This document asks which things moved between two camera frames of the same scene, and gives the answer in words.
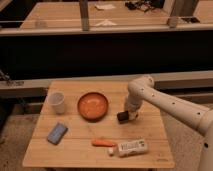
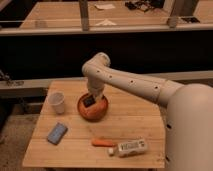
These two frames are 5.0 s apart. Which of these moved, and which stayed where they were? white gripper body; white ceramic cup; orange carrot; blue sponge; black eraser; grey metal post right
Moved: white gripper body; black eraser
Stayed: orange carrot; grey metal post right; white ceramic cup; blue sponge
